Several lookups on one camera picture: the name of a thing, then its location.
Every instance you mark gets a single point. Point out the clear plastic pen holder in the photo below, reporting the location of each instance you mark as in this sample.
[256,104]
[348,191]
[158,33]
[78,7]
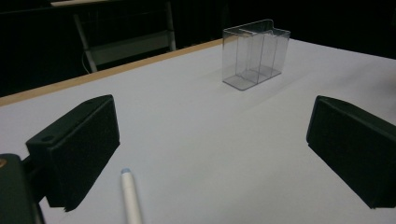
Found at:
[249,62]

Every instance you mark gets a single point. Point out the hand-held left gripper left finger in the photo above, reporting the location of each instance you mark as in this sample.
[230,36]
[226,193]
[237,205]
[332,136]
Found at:
[77,149]

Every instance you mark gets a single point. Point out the white pen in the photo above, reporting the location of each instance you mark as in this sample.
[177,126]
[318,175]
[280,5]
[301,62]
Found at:
[130,196]

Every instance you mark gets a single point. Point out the white metal desk frame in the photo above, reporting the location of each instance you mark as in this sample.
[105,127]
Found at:
[130,46]

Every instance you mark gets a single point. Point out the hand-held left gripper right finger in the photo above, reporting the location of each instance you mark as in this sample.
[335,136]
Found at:
[355,149]

